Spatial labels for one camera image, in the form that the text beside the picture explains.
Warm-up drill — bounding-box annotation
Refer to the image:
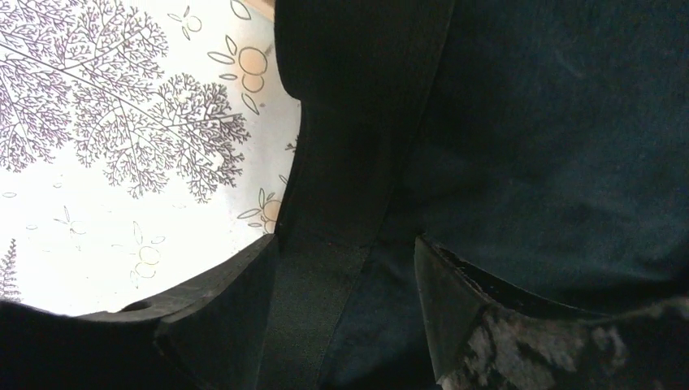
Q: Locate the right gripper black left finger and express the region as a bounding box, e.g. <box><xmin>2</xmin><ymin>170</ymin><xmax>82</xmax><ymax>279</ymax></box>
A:
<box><xmin>1</xmin><ymin>235</ymin><xmax>279</xmax><ymax>389</ymax></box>

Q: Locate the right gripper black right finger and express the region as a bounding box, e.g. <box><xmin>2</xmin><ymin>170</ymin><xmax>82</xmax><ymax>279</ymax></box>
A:
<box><xmin>414</xmin><ymin>237</ymin><xmax>688</xmax><ymax>389</ymax></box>

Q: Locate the black underwear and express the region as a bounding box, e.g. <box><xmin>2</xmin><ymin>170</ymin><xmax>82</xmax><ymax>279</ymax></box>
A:
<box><xmin>258</xmin><ymin>1</ymin><xmax>688</xmax><ymax>389</ymax></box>

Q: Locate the wooden rack with base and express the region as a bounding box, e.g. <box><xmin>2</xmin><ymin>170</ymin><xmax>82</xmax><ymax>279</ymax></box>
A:
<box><xmin>245</xmin><ymin>0</ymin><xmax>276</xmax><ymax>22</ymax></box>

